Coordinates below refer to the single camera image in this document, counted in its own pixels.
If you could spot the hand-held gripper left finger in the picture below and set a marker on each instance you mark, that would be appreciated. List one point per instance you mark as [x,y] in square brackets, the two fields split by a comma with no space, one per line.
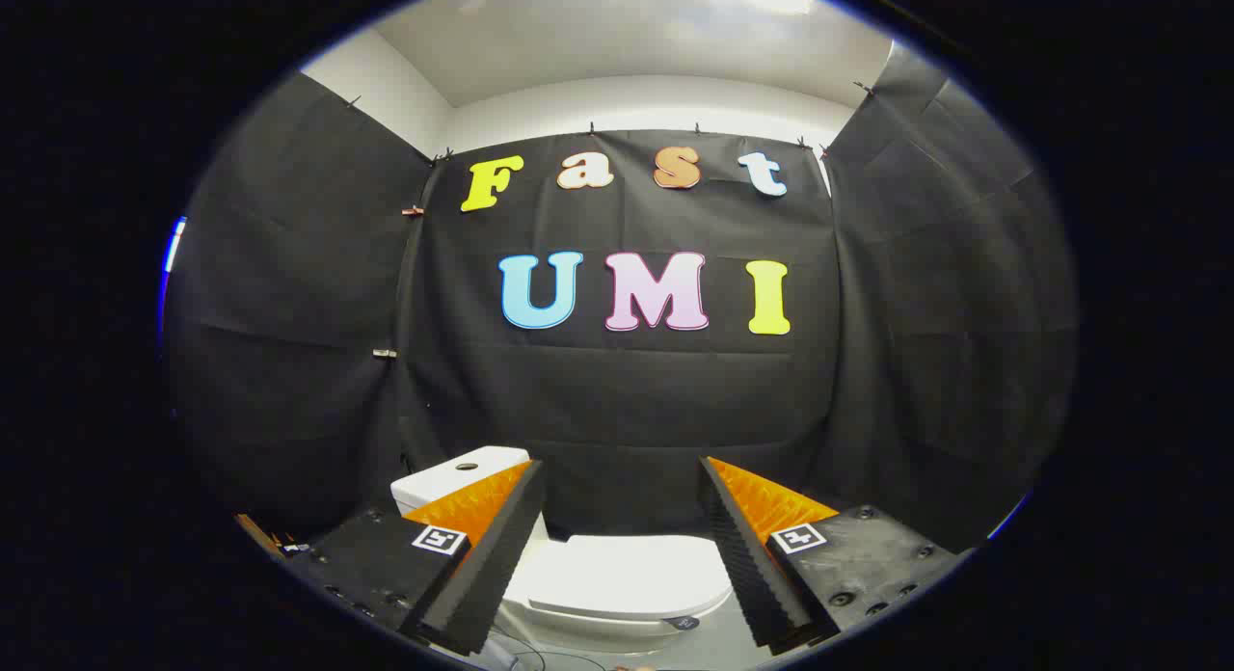
[496,555]

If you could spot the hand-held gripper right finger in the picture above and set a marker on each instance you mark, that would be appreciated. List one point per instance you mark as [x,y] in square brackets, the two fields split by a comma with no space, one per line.
[747,565]

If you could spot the white toilet lid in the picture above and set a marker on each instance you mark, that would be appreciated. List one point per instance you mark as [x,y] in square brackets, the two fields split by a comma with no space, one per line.
[627,570]

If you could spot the white toilet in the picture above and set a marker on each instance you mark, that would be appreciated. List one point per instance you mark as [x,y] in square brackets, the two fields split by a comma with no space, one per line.
[448,483]

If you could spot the black backdrop cloth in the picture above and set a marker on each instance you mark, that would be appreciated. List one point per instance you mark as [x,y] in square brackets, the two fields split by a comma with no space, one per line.
[627,391]

